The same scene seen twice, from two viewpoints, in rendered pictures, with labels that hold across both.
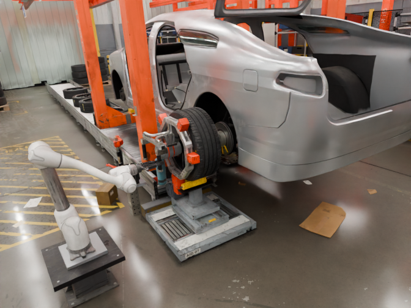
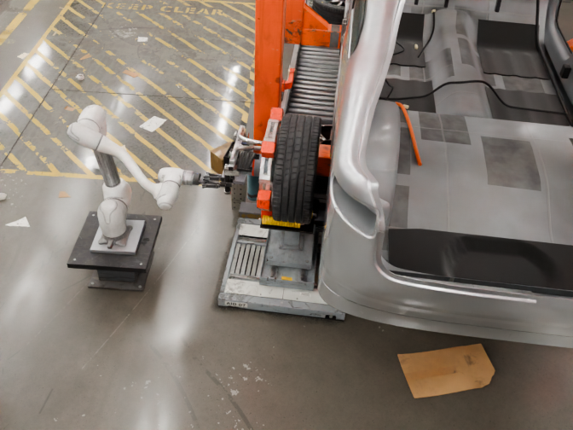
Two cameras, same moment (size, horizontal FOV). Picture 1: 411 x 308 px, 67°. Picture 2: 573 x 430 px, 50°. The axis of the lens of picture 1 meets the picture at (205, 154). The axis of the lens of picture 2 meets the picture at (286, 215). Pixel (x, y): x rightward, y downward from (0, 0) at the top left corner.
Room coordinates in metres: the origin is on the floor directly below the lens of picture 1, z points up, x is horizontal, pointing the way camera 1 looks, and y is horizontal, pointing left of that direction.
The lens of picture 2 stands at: (0.25, -1.51, 3.15)
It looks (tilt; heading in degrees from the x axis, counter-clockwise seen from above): 42 degrees down; 34
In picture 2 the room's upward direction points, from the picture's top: 4 degrees clockwise
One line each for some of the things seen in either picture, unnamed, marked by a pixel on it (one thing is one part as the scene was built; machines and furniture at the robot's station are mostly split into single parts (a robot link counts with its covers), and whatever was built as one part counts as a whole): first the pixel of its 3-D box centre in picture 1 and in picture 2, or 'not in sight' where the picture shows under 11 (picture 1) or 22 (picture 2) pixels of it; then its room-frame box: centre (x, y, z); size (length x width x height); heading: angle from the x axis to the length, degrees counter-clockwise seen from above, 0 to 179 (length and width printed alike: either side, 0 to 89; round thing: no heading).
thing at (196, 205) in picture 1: (195, 194); (292, 231); (2.74, 0.12, 0.32); 0.40 x 0.30 x 0.28; 30
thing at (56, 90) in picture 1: (75, 98); not in sight; (9.19, 3.72, 0.20); 6.82 x 0.86 x 0.39; 30
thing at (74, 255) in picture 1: (80, 248); (113, 235); (1.94, 0.98, 0.36); 0.22 x 0.18 x 0.06; 31
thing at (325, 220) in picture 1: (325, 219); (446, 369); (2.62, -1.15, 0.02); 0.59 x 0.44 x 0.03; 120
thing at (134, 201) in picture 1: (133, 195); (238, 184); (2.98, 0.80, 0.21); 0.10 x 0.10 x 0.42; 30
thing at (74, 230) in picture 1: (75, 231); (111, 216); (1.96, 1.00, 0.49); 0.18 x 0.16 x 0.22; 36
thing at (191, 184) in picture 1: (194, 183); (281, 221); (2.60, 0.12, 0.51); 0.29 x 0.06 x 0.06; 120
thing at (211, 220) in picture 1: (199, 212); (290, 257); (2.69, 0.09, 0.13); 0.50 x 0.36 x 0.10; 30
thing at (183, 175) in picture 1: (175, 148); (269, 166); (2.65, 0.27, 0.85); 0.54 x 0.07 x 0.54; 30
